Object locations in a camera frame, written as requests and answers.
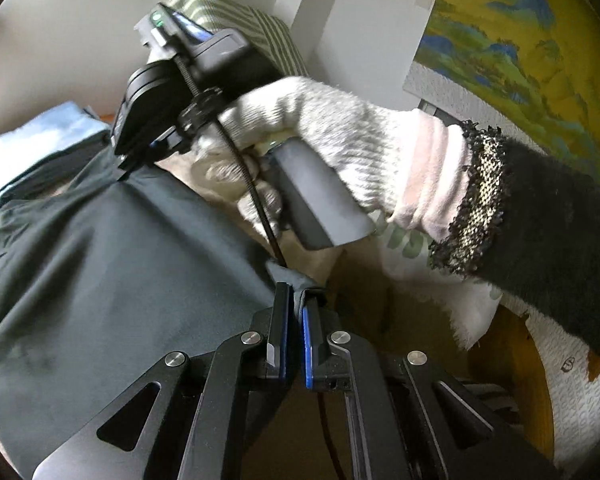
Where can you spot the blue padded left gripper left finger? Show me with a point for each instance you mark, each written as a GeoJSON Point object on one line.
{"type": "Point", "coordinates": [282, 349]}

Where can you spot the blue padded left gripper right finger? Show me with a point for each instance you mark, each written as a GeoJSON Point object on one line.
{"type": "Point", "coordinates": [327, 365]}

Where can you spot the dark green pants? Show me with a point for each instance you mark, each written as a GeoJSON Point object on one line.
{"type": "Point", "coordinates": [101, 281]}

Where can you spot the black fuzzy sleeve forearm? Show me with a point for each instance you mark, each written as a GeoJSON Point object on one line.
{"type": "Point", "coordinates": [531, 226]}

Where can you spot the white knit gloved right hand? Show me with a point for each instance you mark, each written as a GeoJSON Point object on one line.
{"type": "Point", "coordinates": [405, 163]}

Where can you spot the green striped white pillow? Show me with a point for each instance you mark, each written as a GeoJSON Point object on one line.
{"type": "Point", "coordinates": [268, 33]}

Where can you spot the folded blue cloth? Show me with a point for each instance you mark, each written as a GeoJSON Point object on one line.
{"type": "Point", "coordinates": [54, 131]}

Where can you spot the yellow blue landscape painting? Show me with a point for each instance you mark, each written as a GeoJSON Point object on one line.
{"type": "Point", "coordinates": [537, 62]}

